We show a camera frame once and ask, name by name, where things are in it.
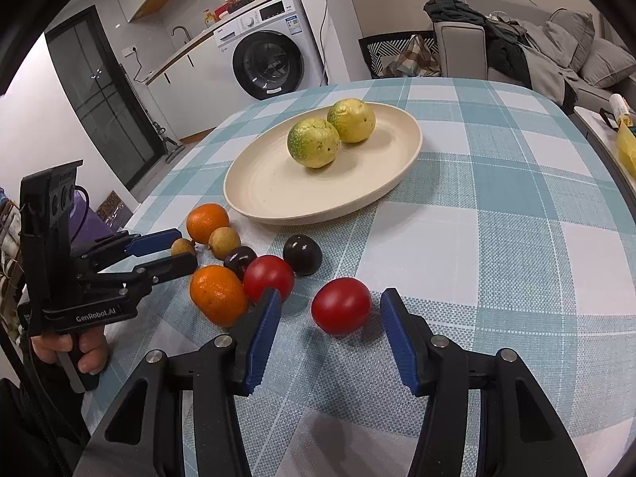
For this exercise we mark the white side table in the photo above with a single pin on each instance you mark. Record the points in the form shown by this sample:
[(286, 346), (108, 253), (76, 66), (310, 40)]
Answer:
[(596, 126)]

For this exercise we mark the yellow bottle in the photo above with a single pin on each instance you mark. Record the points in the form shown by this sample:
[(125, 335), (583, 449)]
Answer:
[(208, 19)]

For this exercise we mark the upright vacuum cleaner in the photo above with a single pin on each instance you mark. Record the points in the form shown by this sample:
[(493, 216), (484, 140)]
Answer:
[(171, 146)]

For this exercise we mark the metal faucet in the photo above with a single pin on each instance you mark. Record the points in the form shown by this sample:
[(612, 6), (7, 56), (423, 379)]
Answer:
[(181, 32)]

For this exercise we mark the yellow-green round fruit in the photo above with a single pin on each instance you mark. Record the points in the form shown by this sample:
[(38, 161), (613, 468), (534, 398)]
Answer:
[(352, 120), (314, 141)]

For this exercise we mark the dark purple round fruit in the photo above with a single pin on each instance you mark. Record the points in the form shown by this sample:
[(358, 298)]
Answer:
[(302, 254), (237, 261)]

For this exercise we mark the blue checked tablecloth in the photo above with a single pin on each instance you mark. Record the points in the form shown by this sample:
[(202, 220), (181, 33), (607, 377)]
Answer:
[(497, 258)]

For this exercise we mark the cream round plate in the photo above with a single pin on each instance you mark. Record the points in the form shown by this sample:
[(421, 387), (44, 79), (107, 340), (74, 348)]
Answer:
[(268, 184)]

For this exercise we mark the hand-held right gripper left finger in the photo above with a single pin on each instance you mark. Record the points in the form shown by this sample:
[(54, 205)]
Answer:
[(263, 338)]

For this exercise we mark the grey sofa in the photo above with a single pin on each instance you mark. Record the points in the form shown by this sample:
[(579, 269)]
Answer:
[(459, 49)]

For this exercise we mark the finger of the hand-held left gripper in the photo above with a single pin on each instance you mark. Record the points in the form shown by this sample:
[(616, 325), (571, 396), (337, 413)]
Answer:
[(169, 267), (151, 242)]

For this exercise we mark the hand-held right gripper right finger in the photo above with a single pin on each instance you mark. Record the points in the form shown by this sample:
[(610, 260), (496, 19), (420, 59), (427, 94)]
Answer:
[(397, 338)]

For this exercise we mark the grey cushion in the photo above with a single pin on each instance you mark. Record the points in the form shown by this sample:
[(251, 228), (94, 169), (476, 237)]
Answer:
[(608, 62), (571, 35)]

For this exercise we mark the brown longan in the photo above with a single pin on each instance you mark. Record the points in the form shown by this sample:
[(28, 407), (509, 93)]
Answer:
[(224, 242), (182, 247)]

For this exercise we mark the dark clothes pile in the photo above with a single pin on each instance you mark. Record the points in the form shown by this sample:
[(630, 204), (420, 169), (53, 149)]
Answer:
[(502, 54)]

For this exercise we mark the red tomato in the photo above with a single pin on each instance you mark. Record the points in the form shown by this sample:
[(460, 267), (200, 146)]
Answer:
[(268, 277), (341, 306)]

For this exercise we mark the plaid cloth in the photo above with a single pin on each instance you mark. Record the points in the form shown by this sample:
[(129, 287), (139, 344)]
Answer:
[(415, 57)]

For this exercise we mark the orange mandarin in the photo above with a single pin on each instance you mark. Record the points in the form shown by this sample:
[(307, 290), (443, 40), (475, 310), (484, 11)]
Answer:
[(218, 294), (207, 222)]

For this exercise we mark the red box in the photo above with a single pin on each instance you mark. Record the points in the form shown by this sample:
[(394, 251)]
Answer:
[(226, 10)]

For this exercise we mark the black patterned basket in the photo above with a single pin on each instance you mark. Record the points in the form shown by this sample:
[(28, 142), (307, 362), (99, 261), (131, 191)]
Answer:
[(375, 52)]

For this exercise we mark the patterned box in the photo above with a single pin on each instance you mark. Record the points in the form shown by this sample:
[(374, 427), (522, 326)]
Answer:
[(114, 208)]

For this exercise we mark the white washing machine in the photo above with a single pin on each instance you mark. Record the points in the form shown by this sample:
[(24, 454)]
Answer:
[(298, 25)]

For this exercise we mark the person's left hand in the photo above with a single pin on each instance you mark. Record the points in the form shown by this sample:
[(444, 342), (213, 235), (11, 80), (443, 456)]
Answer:
[(93, 355)]

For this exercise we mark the white kitchen cabinet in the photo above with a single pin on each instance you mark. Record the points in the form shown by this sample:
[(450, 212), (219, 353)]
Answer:
[(198, 89)]

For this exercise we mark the purple bag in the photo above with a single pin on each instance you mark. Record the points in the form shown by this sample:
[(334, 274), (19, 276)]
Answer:
[(92, 231)]

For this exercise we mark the yellow packet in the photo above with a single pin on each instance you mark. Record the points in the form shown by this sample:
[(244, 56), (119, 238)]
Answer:
[(627, 146)]

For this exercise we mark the white bottle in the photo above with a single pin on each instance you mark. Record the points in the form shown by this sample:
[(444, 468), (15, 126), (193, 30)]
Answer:
[(618, 107)]

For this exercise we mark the grey garment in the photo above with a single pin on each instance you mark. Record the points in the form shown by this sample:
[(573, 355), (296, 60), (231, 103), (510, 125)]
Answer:
[(546, 59)]

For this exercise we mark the black glass door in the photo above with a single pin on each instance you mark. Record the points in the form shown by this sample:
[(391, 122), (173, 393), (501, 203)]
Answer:
[(99, 109)]

